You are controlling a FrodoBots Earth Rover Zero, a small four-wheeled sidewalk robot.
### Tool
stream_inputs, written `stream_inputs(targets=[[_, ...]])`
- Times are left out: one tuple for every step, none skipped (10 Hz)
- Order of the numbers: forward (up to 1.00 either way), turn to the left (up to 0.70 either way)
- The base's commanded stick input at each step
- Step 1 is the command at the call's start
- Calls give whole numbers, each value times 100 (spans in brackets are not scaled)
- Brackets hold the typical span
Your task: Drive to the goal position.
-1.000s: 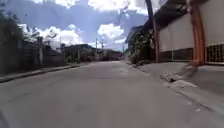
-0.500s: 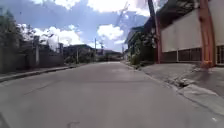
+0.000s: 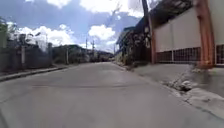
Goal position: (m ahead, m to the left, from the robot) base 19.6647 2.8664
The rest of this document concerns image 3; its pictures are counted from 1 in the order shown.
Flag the dark utility pole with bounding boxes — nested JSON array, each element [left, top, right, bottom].
[[141, 0, 152, 63]]

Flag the pile of rubble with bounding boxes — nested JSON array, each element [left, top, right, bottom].
[[164, 74, 198, 93]]

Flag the pale wall with orange pillars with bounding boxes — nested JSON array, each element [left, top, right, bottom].
[[148, 0, 224, 69]]

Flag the concrete pavement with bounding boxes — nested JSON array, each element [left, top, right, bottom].
[[131, 63, 224, 119]]

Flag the dark building with roof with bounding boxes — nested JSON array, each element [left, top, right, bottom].
[[114, 16, 149, 66]]

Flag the thin pole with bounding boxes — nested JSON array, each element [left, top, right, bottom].
[[84, 37, 88, 54], [91, 39, 96, 56]]

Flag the grey concrete road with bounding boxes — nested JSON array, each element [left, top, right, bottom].
[[0, 61, 224, 128]]

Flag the low buildings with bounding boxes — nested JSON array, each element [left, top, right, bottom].
[[51, 44, 115, 65]]

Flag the concrete kerb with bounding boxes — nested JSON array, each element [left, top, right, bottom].
[[0, 64, 79, 83]]

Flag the grey fence with posts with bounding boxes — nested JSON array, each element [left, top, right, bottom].
[[0, 33, 54, 74]]

